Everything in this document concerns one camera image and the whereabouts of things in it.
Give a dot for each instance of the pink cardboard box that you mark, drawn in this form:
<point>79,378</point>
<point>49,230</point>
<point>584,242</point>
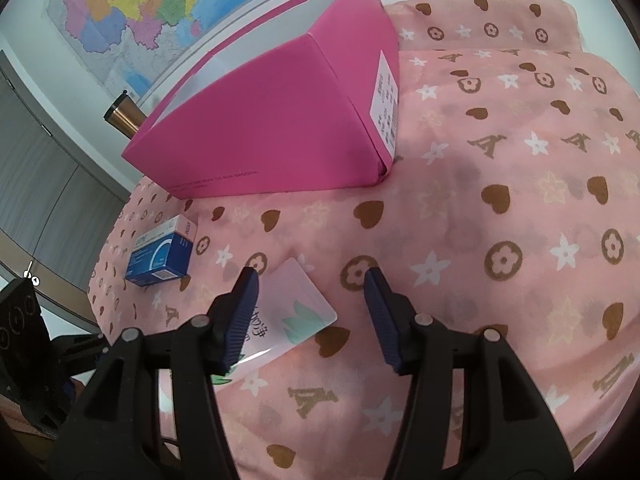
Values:
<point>270,115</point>

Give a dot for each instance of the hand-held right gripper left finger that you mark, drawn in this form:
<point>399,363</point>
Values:
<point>244,317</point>

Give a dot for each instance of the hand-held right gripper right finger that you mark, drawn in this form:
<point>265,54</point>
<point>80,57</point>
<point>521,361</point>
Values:
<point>382,315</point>

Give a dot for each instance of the copper metal tumbler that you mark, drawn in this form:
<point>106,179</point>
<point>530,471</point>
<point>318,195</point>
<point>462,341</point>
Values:
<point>125,115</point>

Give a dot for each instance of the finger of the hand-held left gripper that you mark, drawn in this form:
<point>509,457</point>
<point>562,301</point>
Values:
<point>80,352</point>

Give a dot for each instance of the dark blue medicine box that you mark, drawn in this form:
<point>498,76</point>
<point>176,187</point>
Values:
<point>162,255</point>

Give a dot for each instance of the large colourful wall map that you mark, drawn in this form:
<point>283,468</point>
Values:
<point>150,10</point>

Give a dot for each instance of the pink printed blanket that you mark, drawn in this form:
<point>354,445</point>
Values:
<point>500,210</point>

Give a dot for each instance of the grey cabinet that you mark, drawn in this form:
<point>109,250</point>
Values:
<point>45,185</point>

